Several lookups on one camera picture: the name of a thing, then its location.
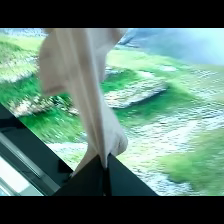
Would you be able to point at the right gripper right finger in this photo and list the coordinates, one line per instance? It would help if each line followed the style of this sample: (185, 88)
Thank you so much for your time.
(128, 183)

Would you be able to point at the beige garment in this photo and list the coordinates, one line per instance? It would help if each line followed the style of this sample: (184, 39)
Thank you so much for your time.
(83, 73)

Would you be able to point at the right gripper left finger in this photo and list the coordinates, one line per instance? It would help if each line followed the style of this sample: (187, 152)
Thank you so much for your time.
(86, 181)

